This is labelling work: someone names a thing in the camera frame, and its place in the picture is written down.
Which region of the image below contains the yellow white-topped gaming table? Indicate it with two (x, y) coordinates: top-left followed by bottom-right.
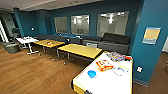
(71, 51), (135, 94)

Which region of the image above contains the yellow low table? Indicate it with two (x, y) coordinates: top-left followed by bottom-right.
(57, 43), (104, 66)
(32, 38), (67, 56)

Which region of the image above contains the white sofa cushion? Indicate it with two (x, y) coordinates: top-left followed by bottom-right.
(86, 41), (99, 49)

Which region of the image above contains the interior glass window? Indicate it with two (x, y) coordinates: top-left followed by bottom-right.
(70, 14), (91, 36)
(53, 16), (69, 35)
(96, 11), (130, 38)

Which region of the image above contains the dark grey sofa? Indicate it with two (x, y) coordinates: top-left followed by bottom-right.
(36, 32), (83, 46)
(82, 32), (131, 55)

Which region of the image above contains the orange plastic toy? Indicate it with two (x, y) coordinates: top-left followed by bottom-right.
(95, 58), (115, 72)

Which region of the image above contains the small orange table item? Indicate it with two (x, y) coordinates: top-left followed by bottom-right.
(46, 41), (54, 46)

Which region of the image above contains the colourful game box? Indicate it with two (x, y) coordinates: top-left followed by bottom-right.
(106, 51), (133, 63)

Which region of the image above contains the small white table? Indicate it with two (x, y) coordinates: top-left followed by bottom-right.
(15, 36), (40, 56)

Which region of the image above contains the grey round pouf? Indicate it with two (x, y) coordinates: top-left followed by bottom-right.
(4, 41), (22, 55)

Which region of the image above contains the white wall outlet plate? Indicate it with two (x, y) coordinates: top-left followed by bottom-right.
(136, 65), (144, 74)

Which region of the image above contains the yellow framed wall poster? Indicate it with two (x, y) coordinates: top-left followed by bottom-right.
(141, 26), (162, 46)

